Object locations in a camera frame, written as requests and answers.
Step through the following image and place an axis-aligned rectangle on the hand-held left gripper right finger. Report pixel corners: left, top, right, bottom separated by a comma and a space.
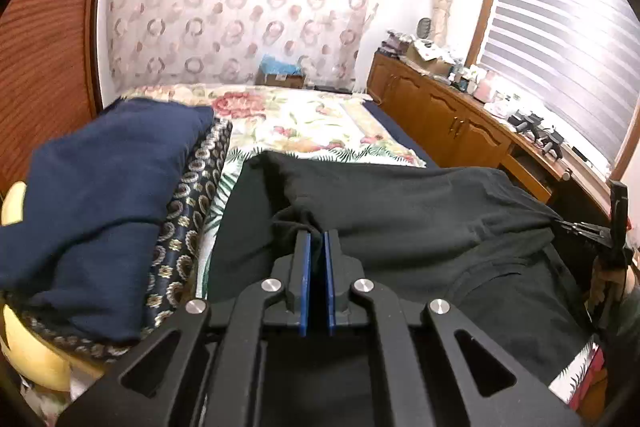
324, 229, 583, 427

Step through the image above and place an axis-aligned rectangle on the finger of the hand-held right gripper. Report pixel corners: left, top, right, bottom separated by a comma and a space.
552, 217, 612, 250

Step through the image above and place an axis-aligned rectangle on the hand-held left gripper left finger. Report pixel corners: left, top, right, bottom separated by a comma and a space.
57, 229, 313, 427

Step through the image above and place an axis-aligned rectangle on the black printed t-shirt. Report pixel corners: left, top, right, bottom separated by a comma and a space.
207, 150, 601, 388

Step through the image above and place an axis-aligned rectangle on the person's right hand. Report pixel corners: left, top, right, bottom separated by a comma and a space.
589, 257, 640, 314

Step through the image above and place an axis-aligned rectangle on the dark cloth with gold rings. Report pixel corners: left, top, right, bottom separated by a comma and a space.
20, 117, 235, 365

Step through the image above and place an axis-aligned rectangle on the red printed cloth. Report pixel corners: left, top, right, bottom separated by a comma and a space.
570, 342, 609, 414

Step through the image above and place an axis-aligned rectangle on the floral bed sheet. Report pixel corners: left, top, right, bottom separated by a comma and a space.
122, 83, 603, 408

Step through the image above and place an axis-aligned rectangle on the navy blue mattress cover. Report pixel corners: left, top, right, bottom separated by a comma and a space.
372, 103, 442, 169

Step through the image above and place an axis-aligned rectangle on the pink bottle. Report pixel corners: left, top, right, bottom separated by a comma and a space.
472, 69, 499, 104

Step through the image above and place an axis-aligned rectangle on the striped window blind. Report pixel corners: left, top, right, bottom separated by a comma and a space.
477, 0, 640, 168

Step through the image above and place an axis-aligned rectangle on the small cardboard box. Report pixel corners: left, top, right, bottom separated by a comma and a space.
259, 72, 307, 89

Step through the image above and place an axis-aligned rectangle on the wooden side cabinet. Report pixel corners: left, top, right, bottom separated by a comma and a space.
366, 49, 621, 228

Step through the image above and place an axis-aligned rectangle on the navy blue folded cloth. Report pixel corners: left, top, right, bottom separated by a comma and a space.
0, 97, 216, 344

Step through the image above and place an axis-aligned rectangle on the open cardboard box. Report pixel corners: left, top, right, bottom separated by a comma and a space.
405, 42, 454, 78

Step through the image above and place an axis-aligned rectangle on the yellow plush toy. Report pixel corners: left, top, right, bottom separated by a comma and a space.
0, 181, 74, 394

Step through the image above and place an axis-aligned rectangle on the wooden slatted wardrobe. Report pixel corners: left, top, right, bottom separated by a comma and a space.
0, 0, 119, 198

